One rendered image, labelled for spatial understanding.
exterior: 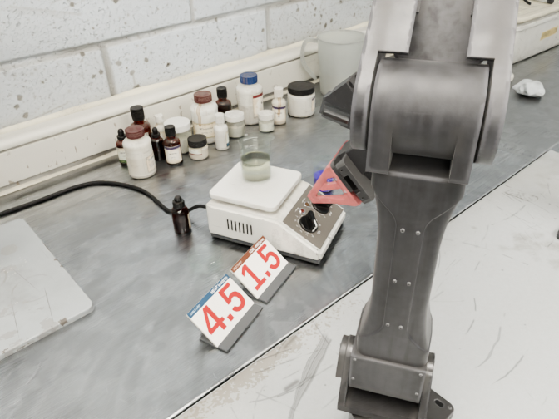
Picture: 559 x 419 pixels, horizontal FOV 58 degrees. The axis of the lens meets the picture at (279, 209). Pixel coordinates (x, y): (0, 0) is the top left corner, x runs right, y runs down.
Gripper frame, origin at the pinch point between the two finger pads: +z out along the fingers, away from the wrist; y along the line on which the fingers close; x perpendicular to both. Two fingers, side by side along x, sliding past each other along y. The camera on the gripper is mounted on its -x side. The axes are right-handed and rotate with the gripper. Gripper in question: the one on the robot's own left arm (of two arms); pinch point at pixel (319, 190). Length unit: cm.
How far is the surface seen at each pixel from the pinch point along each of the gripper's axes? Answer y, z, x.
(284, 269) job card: 4.2, 11.3, 7.2
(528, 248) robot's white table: -16.1, -14.2, 29.7
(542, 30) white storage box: -120, -18, 23
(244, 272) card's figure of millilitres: 9.6, 12.5, 2.8
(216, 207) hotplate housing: 0.9, 17.3, -6.0
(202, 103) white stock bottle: -29.4, 31.2, -21.7
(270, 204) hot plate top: -0.3, 8.9, -1.7
